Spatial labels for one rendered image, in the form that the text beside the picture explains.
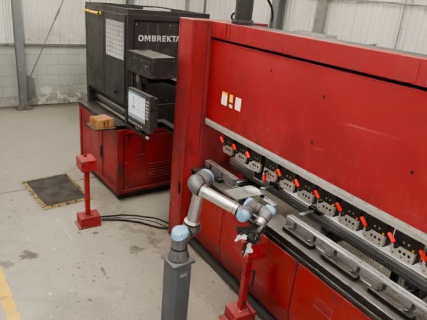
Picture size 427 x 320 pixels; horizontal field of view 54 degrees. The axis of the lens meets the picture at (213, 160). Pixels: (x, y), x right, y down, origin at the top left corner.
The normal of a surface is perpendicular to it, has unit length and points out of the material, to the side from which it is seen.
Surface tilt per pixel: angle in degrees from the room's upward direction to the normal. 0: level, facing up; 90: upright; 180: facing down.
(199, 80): 90
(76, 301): 0
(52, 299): 0
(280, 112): 90
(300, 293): 90
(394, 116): 90
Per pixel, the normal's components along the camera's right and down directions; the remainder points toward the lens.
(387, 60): -0.84, 0.13
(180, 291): 0.59, 0.34
